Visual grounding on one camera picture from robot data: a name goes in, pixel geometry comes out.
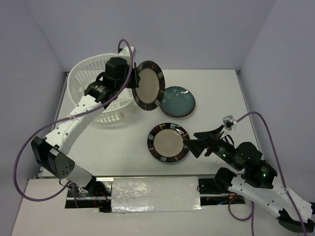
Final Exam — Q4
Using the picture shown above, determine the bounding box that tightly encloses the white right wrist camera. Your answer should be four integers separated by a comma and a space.
222, 115, 237, 137

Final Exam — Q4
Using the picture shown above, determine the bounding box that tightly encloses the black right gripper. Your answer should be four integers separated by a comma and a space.
181, 124, 241, 170

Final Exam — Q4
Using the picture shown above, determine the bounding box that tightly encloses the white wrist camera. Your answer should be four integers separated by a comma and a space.
118, 46, 136, 65
222, 115, 237, 137

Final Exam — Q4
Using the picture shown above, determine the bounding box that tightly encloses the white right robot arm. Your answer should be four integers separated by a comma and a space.
184, 125, 315, 233

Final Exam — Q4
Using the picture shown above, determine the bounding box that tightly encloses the white plastic dish rack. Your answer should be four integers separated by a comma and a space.
67, 52, 136, 126

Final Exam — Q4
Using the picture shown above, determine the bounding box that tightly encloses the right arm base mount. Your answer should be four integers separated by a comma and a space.
197, 178, 245, 206

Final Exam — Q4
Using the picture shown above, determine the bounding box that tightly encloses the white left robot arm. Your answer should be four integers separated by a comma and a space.
31, 57, 137, 196

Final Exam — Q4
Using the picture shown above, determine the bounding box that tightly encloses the silver foil tape sheet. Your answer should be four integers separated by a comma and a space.
111, 177, 201, 213

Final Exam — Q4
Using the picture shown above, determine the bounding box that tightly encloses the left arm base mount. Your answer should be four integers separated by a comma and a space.
64, 178, 113, 213

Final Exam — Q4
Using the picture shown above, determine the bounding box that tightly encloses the beige plate with dark rim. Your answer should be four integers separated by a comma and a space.
147, 122, 189, 165

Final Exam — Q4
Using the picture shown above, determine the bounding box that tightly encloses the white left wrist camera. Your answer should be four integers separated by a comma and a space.
118, 46, 136, 65

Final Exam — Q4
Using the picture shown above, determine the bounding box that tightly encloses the teal plate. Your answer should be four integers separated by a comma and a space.
159, 86, 196, 118

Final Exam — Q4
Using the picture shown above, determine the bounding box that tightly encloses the blue glazed ceramic plate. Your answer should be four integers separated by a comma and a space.
160, 98, 196, 118

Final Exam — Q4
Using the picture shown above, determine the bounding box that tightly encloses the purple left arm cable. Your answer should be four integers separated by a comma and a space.
13, 38, 136, 209

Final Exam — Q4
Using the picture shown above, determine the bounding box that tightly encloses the black plate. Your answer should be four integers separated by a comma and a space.
132, 60, 165, 111

